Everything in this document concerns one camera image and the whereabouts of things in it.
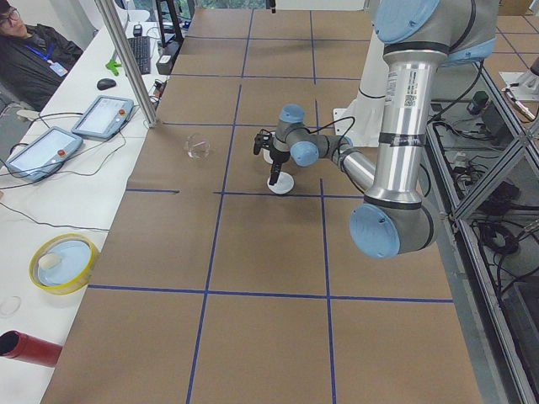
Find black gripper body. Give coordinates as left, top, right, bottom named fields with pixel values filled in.
left=253, top=132, right=291, bottom=170

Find white mug lid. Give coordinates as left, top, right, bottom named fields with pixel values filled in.
left=267, top=172, right=295, bottom=194

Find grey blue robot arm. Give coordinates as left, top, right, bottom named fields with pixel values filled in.
left=253, top=1, right=499, bottom=258

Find black keyboard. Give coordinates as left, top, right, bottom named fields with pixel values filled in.
left=127, top=36, right=152, bottom=75

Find far teach pendant tablet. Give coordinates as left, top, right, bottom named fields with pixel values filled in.
left=71, top=95, right=134, bottom=140

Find teach pendant tablet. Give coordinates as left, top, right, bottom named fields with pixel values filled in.
left=71, top=95, right=134, bottom=140
left=6, top=126, right=83, bottom=182

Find black computer mouse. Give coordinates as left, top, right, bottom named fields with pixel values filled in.
left=96, top=78, right=117, bottom=91

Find green plastic clip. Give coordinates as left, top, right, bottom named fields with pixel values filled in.
left=105, top=59, right=122, bottom=77

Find black power adapter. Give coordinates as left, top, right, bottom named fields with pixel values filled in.
left=467, top=90, right=489, bottom=116

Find near teach pendant tablet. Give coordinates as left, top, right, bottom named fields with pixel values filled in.
left=6, top=126, right=83, bottom=182

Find yellow tape roll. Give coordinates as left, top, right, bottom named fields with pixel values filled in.
left=29, top=233, right=100, bottom=295

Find white eraser block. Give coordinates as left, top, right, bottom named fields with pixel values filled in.
left=38, top=252, right=62, bottom=270

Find person in black jacket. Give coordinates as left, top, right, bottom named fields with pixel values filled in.
left=1, top=1, right=83, bottom=111

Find clear glass dish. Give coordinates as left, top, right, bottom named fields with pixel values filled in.
left=0, top=295, right=22, bottom=318

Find red cylinder tube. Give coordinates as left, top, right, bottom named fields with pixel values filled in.
left=1, top=330, right=62, bottom=368

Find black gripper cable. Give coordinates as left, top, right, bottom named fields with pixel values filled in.
left=306, top=116, right=357, bottom=146

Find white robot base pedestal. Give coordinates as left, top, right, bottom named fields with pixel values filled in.
left=333, top=29, right=388, bottom=147

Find aluminium frame post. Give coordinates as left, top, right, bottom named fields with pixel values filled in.
left=95, top=0, right=157, bottom=128

